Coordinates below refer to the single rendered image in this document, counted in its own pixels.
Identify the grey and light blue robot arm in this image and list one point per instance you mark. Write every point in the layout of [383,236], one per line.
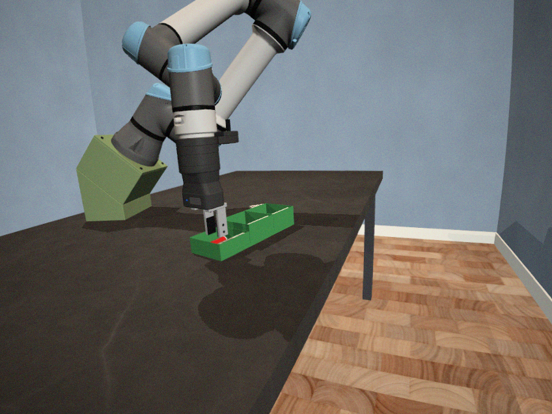
[188,73]

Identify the green rack of bins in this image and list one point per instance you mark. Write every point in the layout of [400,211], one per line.
[244,230]

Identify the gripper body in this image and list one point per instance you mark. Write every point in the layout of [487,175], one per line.
[198,156]

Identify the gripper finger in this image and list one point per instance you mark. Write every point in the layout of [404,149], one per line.
[209,221]
[221,221]

